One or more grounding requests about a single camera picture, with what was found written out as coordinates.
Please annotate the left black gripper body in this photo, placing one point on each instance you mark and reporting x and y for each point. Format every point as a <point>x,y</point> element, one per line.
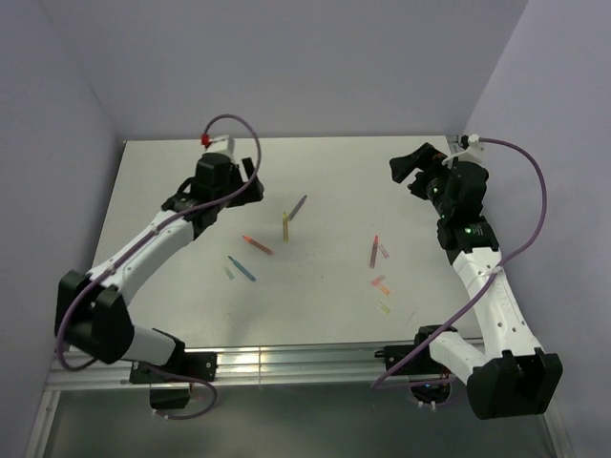
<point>234,182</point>

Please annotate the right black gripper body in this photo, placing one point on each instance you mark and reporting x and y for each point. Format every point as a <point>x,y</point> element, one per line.
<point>431,185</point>

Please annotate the pink pen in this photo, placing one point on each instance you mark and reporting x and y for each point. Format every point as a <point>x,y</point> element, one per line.
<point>374,251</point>

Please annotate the clear purple pen cap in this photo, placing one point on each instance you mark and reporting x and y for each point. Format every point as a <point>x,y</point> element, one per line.
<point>383,251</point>

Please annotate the purple pen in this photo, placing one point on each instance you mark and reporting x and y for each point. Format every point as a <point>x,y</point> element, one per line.
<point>296,208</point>

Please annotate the pink pen cap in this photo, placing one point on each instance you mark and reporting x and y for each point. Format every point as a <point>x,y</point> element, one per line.
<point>378,280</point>

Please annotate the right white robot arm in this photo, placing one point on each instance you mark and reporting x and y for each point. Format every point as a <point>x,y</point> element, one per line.
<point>487,344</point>

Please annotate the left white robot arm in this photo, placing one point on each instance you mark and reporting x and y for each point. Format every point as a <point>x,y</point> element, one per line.
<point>92,308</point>

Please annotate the orange pen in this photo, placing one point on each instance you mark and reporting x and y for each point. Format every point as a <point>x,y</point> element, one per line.
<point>258,245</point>

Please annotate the yellow pen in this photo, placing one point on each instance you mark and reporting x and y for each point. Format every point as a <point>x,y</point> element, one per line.
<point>285,227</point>

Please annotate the clear blue pen cap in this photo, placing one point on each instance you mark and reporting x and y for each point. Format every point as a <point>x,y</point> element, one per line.
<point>228,273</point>

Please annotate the blue pen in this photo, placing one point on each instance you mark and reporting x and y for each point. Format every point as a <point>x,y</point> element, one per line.
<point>242,269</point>

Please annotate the yellow pen cap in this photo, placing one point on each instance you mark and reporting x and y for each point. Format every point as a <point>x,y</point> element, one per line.
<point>383,307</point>

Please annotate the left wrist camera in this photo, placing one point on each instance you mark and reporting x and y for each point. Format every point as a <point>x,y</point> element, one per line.
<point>222,144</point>

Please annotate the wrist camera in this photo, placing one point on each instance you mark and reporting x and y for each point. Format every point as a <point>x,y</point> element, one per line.
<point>471,150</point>
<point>222,144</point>

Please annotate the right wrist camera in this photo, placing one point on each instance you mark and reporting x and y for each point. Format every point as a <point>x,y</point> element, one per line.
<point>471,150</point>

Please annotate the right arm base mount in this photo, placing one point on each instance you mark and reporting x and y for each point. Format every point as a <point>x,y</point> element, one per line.
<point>438,389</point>

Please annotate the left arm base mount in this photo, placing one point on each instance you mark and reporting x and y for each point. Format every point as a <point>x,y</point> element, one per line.
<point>171,386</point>

